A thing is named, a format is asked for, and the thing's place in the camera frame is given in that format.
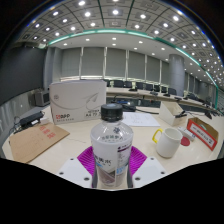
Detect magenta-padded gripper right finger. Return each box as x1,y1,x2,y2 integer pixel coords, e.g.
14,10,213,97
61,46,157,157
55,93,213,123
129,145,167,188

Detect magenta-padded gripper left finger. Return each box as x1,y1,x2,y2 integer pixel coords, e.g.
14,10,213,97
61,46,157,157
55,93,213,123
56,145,96,189

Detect clear black-capped drink bottle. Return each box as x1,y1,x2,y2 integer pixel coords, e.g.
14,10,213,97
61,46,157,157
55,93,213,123
89,103,135,190

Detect flat round red coaster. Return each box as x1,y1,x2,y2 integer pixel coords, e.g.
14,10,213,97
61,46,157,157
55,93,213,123
180,135,191,147

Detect brown kraft paper envelope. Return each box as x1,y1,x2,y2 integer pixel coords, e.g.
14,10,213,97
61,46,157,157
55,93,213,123
9,122,71,164

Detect white printed paper sheet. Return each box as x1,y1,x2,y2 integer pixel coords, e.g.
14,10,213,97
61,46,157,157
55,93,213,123
121,111,161,128

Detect small white calculator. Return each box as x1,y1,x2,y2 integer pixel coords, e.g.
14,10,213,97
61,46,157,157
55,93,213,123
177,125,196,141

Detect cream compartment organiser box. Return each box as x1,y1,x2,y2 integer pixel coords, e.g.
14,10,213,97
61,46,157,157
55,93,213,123
158,101,189,127

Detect cardboard box with red label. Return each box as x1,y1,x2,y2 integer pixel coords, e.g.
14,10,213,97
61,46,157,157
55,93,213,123
186,117,220,152

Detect black power adapter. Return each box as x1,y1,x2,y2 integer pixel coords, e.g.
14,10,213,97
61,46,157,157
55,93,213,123
18,110,45,127

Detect white printed paper carton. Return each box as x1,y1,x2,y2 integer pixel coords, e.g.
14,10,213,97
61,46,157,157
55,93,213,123
49,79,108,125

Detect long curved conference desk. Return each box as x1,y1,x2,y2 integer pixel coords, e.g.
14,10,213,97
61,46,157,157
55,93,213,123
105,87,218,112

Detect grey boxy monitor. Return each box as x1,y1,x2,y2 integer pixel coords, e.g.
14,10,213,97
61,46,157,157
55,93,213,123
34,90,51,108

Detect row of black office chairs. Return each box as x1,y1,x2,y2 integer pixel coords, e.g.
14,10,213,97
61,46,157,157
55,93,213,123
103,79,180,96

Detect group of round ceiling lights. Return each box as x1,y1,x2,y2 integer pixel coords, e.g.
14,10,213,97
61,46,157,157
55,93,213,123
22,0,224,78

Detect white mug with yellow handle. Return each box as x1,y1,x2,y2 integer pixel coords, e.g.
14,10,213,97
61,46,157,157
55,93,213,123
152,127,184,159

